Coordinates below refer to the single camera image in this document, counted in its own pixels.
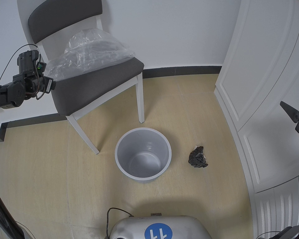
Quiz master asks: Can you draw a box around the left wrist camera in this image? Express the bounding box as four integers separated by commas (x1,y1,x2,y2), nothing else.
37,55,47,71

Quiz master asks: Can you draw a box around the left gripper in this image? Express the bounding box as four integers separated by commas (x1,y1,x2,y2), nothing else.
37,75,57,94

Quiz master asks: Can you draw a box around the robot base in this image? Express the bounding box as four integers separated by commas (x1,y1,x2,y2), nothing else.
110,212,213,239

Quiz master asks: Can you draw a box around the black cable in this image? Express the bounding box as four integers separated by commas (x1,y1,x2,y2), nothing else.
0,44,40,80
106,207,134,239

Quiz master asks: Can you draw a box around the black plastic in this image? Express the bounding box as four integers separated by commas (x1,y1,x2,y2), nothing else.
188,145,209,169

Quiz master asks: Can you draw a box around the grey trash bin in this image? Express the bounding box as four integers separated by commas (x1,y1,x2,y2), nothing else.
114,127,172,183

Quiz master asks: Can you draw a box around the clear plastic bag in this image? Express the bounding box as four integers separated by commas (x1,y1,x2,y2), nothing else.
44,29,136,82

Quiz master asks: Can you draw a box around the white wardrobe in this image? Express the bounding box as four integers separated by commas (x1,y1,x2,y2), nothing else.
214,0,299,239

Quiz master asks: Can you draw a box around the grey padded white chair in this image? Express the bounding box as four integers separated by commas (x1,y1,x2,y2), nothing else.
28,0,146,155

